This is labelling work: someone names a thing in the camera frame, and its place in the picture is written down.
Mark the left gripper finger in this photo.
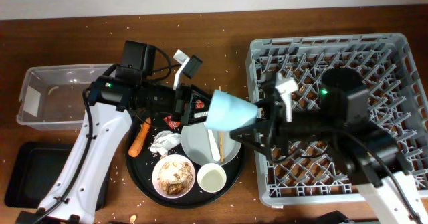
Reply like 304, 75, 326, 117
191, 86, 212, 108
182, 112, 208, 126

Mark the red snack wrapper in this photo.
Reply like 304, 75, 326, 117
163, 100, 205, 129

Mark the grey plate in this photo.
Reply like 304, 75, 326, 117
181, 123, 241, 166

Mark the wooden chopstick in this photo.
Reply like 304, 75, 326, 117
218, 85, 224, 163

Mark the light blue cup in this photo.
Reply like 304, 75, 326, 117
205, 90, 258, 132

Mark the white plastic fork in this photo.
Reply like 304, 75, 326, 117
207, 129, 221, 161

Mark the small white cup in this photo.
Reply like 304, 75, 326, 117
197, 163, 227, 193

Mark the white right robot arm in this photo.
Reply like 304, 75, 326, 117
230, 82, 427, 223

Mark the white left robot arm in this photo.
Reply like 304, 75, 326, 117
16, 76, 211, 223

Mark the grey dishwasher rack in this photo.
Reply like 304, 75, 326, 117
245, 33, 427, 207

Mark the crumpled white tissue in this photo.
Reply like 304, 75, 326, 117
150, 130, 181, 156

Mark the orange carrot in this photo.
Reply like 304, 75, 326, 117
128, 117, 152, 158

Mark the round black tray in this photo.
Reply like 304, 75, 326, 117
125, 112, 247, 209

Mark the white bowl with food scraps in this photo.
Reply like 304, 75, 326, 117
151, 154, 196, 199

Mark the clear plastic bin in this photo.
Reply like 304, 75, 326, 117
16, 64, 110, 131

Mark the peanut on table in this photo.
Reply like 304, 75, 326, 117
129, 215, 136, 224

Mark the black rectangular tray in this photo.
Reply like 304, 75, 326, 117
3, 141, 111, 209

